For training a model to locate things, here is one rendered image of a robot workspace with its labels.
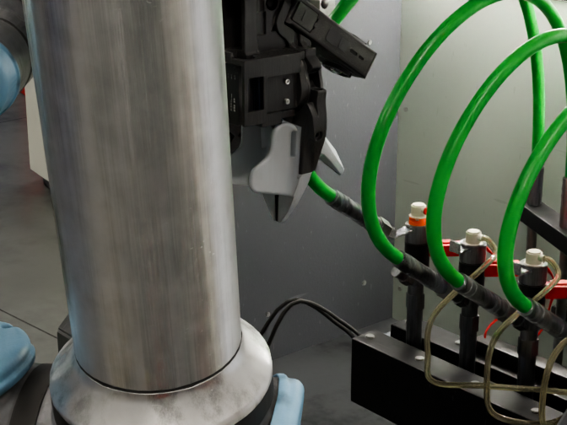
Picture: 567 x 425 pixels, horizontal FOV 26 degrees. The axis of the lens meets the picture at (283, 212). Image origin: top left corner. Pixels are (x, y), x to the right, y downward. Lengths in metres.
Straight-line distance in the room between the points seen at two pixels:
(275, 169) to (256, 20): 0.12
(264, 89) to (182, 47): 0.44
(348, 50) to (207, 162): 0.50
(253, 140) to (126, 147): 0.51
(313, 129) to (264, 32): 0.09
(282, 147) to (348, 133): 0.69
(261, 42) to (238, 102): 0.05
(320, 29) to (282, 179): 0.13
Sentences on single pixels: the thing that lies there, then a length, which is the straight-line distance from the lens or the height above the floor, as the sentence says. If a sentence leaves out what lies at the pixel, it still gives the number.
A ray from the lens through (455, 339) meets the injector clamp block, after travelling 1.41.
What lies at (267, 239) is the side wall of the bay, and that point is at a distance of 1.63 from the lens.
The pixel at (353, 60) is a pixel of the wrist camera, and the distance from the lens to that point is 1.04.
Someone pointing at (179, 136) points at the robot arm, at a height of 1.42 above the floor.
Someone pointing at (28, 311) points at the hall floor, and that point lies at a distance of 4.08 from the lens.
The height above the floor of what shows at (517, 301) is 1.14.
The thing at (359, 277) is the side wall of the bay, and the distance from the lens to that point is 1.77.
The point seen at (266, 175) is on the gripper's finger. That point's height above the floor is 1.27.
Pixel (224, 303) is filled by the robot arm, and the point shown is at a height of 1.32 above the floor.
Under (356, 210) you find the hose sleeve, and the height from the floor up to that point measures 1.16.
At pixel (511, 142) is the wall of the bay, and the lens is 1.61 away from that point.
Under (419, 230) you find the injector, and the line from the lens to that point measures 1.34.
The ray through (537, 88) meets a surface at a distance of 1.45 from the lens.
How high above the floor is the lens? 1.55
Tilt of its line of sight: 18 degrees down
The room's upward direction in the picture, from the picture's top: straight up
